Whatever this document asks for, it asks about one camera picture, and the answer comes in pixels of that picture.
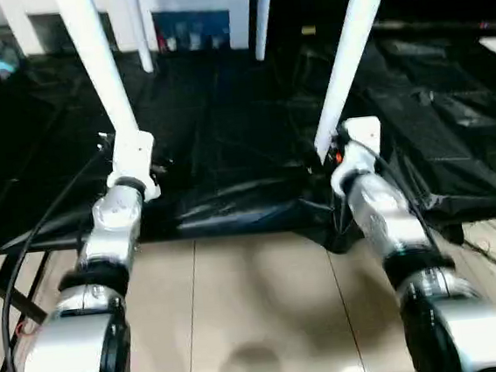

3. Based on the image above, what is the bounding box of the black folding table frame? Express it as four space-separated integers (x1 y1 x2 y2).
0 245 56 372

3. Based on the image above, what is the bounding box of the black mat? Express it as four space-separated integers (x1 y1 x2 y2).
0 8 496 285

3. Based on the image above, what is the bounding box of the white glass-door cabinet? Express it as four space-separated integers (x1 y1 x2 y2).
0 0 259 74

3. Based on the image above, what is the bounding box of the dark grey bar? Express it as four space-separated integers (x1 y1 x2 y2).
371 11 496 43

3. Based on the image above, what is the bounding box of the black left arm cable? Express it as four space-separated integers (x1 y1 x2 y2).
0 142 135 372

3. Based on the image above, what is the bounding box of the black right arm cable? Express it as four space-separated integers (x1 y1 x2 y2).
346 131 465 256

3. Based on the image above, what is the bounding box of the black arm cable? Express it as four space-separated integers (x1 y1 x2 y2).
346 131 465 256
0 142 135 372

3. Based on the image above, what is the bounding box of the white plastic table leg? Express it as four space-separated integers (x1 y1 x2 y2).
123 0 157 77
249 0 283 63
300 0 415 165
56 0 150 173

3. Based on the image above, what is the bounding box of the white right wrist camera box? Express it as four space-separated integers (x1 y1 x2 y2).
333 116 388 185

